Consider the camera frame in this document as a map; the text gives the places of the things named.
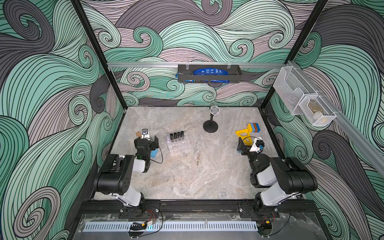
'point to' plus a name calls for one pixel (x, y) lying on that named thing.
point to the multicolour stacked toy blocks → (253, 127)
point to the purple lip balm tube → (167, 139)
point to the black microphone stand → (211, 126)
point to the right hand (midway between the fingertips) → (251, 138)
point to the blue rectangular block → (153, 153)
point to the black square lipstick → (178, 134)
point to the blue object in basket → (209, 71)
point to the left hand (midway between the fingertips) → (148, 135)
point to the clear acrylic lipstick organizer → (181, 146)
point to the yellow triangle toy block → (244, 134)
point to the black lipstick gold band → (171, 136)
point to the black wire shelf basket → (235, 74)
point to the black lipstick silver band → (182, 133)
